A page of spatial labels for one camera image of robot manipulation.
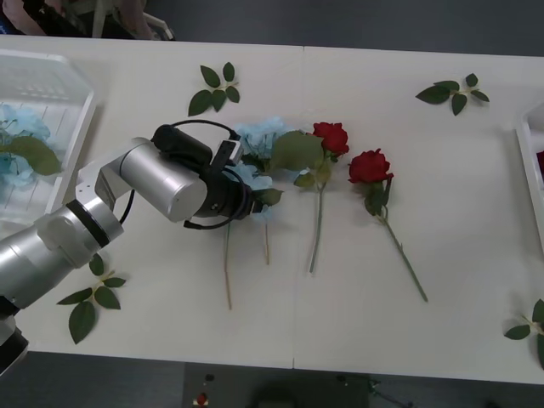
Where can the loose green leaf twig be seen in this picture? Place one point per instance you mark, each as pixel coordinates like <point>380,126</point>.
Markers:
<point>517,331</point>
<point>438,92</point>
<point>83,318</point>
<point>210,76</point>

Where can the red rose long bent stem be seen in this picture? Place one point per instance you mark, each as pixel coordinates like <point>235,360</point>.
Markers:
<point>369,166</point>

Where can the person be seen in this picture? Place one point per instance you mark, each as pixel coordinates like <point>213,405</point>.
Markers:
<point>25,17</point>

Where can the pale blue flower long stem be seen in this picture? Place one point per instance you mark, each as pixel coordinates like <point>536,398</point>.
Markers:
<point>259,134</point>

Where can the shallow white plastic box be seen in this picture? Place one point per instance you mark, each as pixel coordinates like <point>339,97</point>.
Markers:
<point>531,144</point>
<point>59,81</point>

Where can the dark robot torso red buttons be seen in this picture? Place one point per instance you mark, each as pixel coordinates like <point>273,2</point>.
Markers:
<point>272,389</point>

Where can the pale blue flower short stem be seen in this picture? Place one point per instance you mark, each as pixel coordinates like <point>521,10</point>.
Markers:
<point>257,180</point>

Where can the pale blue flower large leaf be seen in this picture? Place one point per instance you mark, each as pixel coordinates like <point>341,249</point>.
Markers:
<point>32,153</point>

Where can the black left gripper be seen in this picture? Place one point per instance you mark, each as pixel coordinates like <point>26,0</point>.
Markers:
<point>225,200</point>

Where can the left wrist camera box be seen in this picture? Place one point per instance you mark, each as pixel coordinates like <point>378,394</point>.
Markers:
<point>231,149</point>

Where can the red rose straight stem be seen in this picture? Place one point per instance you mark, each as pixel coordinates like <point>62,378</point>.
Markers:
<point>331,136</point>

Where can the silver and black left arm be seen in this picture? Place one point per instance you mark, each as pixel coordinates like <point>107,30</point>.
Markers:
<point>157,183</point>

